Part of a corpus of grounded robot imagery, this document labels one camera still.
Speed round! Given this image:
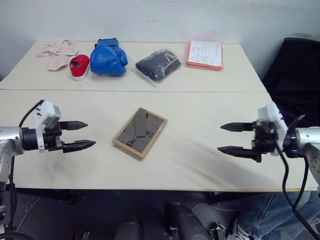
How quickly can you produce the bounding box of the grey rounded robot part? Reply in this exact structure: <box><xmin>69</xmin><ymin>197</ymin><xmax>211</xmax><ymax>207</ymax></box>
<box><xmin>191</xmin><ymin>201</ymin><xmax>241</xmax><ymax>240</ymax></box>

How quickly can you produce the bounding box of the dark rounded robot part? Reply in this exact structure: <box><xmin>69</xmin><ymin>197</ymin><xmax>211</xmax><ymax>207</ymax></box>
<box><xmin>116</xmin><ymin>216</ymin><xmax>146</xmax><ymax>240</ymax></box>

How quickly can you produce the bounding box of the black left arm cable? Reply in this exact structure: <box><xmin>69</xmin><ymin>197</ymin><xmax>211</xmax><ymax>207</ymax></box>
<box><xmin>19</xmin><ymin>99</ymin><xmax>45</xmax><ymax>128</ymax></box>

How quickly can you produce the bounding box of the small red shoe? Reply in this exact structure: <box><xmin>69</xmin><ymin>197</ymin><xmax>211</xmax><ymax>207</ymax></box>
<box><xmin>69</xmin><ymin>54</ymin><xmax>91</xmax><ymax>82</ymax></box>

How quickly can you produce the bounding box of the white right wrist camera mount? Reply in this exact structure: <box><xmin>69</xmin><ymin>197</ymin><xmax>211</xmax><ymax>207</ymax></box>
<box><xmin>257</xmin><ymin>102</ymin><xmax>289</xmax><ymax>157</ymax></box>

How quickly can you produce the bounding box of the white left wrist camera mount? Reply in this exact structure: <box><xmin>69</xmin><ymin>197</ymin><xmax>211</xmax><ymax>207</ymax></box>
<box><xmin>33</xmin><ymin>99</ymin><xmax>62</xmax><ymax>154</ymax></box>

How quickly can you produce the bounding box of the white sneaker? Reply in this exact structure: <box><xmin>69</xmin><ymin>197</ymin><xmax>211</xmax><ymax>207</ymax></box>
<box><xmin>233</xmin><ymin>216</ymin><xmax>252</xmax><ymax>240</ymax></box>

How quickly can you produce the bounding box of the pink knitted garment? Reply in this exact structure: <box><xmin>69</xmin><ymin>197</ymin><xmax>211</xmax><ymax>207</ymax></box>
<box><xmin>36</xmin><ymin>38</ymin><xmax>80</xmax><ymax>72</ymax></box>

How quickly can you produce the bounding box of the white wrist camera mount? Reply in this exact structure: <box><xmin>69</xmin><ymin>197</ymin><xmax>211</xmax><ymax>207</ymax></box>
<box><xmin>33</xmin><ymin>99</ymin><xmax>62</xmax><ymax>154</ymax></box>
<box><xmin>257</xmin><ymin>102</ymin><xmax>289</xmax><ymax>157</ymax></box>

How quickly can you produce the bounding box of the black chair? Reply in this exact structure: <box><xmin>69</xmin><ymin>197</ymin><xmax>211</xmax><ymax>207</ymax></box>
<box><xmin>260</xmin><ymin>32</ymin><xmax>320</xmax><ymax>129</ymax></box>

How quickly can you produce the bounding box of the black rounded robot part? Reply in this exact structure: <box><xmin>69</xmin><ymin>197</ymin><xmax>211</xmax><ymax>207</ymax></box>
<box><xmin>163</xmin><ymin>201</ymin><xmax>210</xmax><ymax>240</ymax></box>

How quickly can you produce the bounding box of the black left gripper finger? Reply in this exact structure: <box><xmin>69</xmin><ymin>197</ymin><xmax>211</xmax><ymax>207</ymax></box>
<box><xmin>61</xmin><ymin>120</ymin><xmax>89</xmax><ymax>131</ymax></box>
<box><xmin>62</xmin><ymin>139</ymin><xmax>97</xmax><ymax>154</ymax></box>

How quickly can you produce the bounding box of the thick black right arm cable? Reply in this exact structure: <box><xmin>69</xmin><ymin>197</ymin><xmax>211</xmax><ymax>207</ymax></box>
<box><xmin>273</xmin><ymin>138</ymin><xmax>320</xmax><ymax>237</ymax></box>

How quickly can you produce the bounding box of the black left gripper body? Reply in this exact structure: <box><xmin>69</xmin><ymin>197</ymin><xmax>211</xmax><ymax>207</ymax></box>
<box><xmin>43</xmin><ymin>121</ymin><xmax>68</xmax><ymax>153</ymax></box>

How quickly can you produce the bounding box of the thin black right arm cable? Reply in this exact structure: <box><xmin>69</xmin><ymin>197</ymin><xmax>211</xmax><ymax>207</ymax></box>
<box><xmin>287</xmin><ymin>114</ymin><xmax>310</xmax><ymax>211</ymax></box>

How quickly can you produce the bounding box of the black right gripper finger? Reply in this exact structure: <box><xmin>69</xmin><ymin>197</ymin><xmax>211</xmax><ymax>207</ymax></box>
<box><xmin>219</xmin><ymin>121</ymin><xmax>256</xmax><ymax>133</ymax></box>
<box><xmin>216</xmin><ymin>146</ymin><xmax>258</xmax><ymax>161</ymax></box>

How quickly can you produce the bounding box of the orange packet with white sheet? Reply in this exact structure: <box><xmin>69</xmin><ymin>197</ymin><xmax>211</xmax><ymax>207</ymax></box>
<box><xmin>185</xmin><ymin>39</ymin><xmax>225</xmax><ymax>72</ymax></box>

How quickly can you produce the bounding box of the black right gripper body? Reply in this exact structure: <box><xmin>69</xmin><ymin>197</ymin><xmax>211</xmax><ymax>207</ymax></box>
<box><xmin>250</xmin><ymin>119</ymin><xmax>280</xmax><ymax>163</ymax></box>

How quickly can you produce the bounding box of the black cable bundle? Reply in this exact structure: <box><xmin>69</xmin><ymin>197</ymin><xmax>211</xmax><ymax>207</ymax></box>
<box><xmin>0</xmin><ymin>181</ymin><xmax>20</xmax><ymax>240</ymax></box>

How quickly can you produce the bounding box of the person's leg in blue jeans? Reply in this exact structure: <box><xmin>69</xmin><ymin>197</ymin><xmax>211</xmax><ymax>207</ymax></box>
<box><xmin>236</xmin><ymin>191</ymin><xmax>320</xmax><ymax>240</ymax></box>

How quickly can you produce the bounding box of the blue boxing glove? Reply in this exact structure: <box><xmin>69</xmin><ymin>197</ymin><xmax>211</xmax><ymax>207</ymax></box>
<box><xmin>89</xmin><ymin>37</ymin><xmax>129</xmax><ymax>77</ymax></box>

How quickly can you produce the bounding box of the dark clothing in plastic bag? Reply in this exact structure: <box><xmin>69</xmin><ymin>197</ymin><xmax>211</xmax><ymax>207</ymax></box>
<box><xmin>132</xmin><ymin>48</ymin><xmax>183</xmax><ymax>89</ymax></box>

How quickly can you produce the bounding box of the wooden picture frame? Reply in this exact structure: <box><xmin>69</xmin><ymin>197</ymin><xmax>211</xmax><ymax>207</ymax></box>
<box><xmin>111</xmin><ymin>107</ymin><xmax>169</xmax><ymax>161</ymax></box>

